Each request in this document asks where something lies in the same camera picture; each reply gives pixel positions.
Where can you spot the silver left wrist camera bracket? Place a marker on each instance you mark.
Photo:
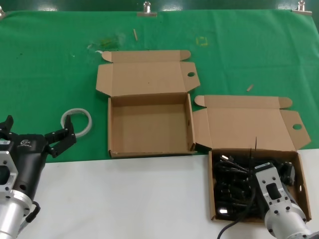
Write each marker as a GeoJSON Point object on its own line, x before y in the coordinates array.
{"type": "Point", "coordinates": [7, 159]}

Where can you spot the small wooden stick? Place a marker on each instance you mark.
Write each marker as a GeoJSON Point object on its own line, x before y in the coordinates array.
{"type": "Point", "coordinates": [250, 87]}
{"type": "Point", "coordinates": [135, 34]}

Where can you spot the open brown cardboard box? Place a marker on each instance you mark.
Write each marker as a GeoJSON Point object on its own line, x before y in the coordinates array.
{"type": "Point", "coordinates": [149, 129]}
{"type": "Point", "coordinates": [249, 124]}

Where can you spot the crumpled clear tape patch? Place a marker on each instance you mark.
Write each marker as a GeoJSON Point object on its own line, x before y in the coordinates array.
{"type": "Point", "coordinates": [107, 41]}

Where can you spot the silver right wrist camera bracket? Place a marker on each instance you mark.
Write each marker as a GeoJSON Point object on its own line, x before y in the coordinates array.
{"type": "Point", "coordinates": [269, 178]}

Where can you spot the white paper scrap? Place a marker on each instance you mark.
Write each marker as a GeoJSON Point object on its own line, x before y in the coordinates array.
{"type": "Point", "coordinates": [99, 51]}

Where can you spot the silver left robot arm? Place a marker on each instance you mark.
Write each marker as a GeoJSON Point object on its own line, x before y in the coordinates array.
{"type": "Point", "coordinates": [12, 216]}

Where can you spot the white tape roll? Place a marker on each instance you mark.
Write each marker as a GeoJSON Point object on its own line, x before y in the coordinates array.
{"type": "Point", "coordinates": [88, 119]}

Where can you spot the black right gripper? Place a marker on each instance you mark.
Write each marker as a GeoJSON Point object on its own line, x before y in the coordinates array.
{"type": "Point", "coordinates": [259, 199]}

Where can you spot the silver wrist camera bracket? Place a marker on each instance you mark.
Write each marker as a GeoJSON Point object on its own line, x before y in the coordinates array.
{"type": "Point", "coordinates": [269, 178]}
{"type": "Point", "coordinates": [7, 159]}

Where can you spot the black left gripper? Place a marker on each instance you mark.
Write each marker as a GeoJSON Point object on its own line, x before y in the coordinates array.
{"type": "Point", "coordinates": [30, 154]}

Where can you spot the green table cloth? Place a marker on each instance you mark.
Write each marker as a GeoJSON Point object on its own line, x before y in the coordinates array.
{"type": "Point", "coordinates": [49, 74]}

